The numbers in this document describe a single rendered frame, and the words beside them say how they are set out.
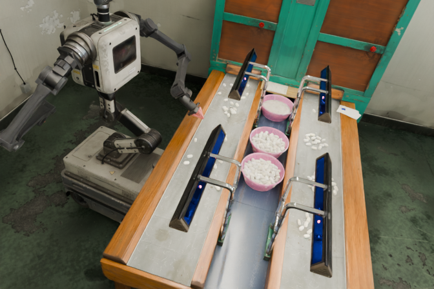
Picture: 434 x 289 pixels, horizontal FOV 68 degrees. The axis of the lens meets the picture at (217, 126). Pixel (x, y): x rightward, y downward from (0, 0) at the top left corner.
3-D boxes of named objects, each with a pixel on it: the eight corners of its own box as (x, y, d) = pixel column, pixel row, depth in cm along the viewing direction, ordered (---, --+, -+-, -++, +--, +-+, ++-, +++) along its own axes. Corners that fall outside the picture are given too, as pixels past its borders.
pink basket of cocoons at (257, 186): (234, 188, 194) (236, 177, 188) (243, 158, 214) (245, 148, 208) (278, 200, 190) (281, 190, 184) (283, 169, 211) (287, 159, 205)
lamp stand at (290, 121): (283, 138, 235) (301, 86, 206) (287, 122, 250) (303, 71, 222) (310, 145, 232) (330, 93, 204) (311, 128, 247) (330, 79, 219)
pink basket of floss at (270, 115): (270, 127, 243) (273, 117, 237) (252, 107, 260) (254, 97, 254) (298, 120, 254) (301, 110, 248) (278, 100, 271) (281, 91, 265)
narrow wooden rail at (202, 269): (188, 295, 146) (190, 284, 139) (257, 90, 284) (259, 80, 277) (200, 298, 146) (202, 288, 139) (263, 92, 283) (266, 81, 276)
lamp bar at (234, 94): (227, 98, 202) (228, 88, 197) (247, 55, 249) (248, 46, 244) (239, 101, 201) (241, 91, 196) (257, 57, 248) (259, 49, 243)
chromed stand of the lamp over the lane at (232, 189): (186, 235, 167) (192, 178, 138) (198, 205, 182) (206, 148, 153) (222, 246, 164) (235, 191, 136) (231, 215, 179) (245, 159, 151)
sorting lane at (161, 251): (126, 267, 146) (126, 265, 145) (225, 76, 284) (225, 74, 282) (189, 289, 142) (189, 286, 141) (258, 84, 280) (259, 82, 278)
